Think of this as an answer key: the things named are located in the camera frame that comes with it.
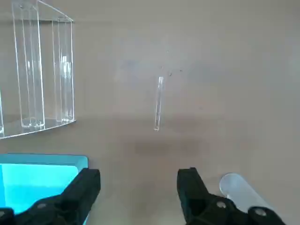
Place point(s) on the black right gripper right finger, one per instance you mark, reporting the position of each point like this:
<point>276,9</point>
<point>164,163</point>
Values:
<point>197,199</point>

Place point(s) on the blue plastic bin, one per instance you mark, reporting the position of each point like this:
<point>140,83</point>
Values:
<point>30,180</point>

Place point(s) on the clear glass thermometer tube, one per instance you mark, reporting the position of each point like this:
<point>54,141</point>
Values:
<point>159,103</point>

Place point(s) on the frosted plastic tube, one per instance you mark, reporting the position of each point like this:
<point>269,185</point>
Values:
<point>241,187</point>

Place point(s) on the clear acrylic rack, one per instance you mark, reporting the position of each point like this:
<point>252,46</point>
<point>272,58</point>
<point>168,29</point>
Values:
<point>32,70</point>

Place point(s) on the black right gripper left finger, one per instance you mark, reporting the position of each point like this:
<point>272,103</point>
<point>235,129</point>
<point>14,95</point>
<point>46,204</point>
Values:
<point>70,199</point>

